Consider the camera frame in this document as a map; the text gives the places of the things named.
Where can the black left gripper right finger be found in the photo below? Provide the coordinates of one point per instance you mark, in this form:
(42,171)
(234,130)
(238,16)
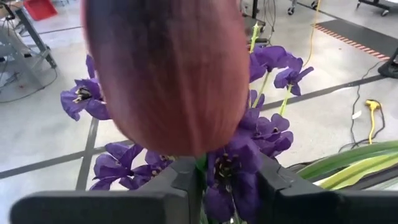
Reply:
(326,208)

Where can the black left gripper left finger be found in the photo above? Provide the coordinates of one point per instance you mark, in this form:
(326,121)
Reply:
(124,208)

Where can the red tulip with green stem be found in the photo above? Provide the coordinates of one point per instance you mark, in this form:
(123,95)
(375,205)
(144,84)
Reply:
(171,77)
(357,168)

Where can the purple artificial flower bunch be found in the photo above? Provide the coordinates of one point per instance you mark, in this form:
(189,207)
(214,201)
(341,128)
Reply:
(270,130)

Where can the purple artificial flower stem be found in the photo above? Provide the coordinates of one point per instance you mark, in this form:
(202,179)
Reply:
(93,109)

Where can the black stand foot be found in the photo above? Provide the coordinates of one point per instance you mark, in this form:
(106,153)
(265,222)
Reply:
(390,68)

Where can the black mat with striped edge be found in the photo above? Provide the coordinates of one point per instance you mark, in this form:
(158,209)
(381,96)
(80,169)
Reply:
(367,37)

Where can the black wheeled cart base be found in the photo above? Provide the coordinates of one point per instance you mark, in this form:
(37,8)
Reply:
(373,3)

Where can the black pole stand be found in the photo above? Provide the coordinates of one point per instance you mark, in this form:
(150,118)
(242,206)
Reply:
(255,9)

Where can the red plastic bin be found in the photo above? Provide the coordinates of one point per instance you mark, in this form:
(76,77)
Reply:
(40,7)

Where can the grey metal frame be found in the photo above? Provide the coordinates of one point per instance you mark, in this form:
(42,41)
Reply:
(35,37)

